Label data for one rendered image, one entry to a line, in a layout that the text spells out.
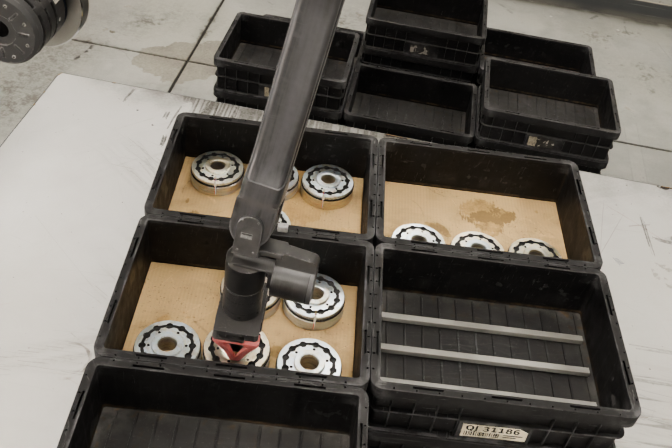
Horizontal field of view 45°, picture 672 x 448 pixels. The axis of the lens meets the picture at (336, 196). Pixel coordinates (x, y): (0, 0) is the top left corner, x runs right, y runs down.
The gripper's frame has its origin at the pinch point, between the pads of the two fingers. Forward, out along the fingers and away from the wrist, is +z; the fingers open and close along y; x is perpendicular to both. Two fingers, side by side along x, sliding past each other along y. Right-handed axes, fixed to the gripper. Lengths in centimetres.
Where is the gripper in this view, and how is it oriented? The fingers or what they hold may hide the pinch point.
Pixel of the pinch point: (238, 343)
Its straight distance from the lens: 126.1
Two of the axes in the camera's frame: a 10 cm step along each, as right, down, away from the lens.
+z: -1.4, 7.2, 6.7
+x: -9.9, -1.7, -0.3
